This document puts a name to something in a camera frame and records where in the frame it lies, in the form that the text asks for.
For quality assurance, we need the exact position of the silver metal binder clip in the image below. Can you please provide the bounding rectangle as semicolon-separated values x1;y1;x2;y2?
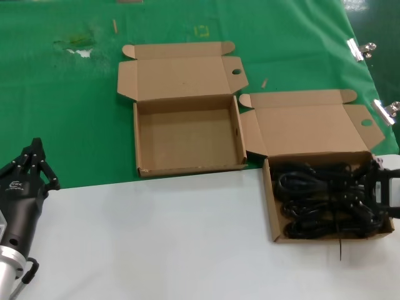
371;99;400;127
346;37;378;63

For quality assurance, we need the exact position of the open brown cardboard box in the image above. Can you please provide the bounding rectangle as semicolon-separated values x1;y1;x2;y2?
239;89;395;244
117;41;250;179

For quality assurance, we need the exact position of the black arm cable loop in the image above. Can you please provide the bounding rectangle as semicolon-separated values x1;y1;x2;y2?
9;257;40;300

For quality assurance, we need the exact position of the black power cable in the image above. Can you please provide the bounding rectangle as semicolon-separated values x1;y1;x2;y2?
307;161;376;188
282;215;388;262
279;190;376;221
271;162;316;196

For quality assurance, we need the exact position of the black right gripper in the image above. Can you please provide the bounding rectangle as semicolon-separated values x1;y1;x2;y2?
364;157;400;221

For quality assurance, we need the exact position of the green table cloth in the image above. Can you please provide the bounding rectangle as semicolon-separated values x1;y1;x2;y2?
0;0;400;191

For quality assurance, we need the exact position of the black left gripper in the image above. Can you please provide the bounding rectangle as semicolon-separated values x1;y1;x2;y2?
0;137;61;256

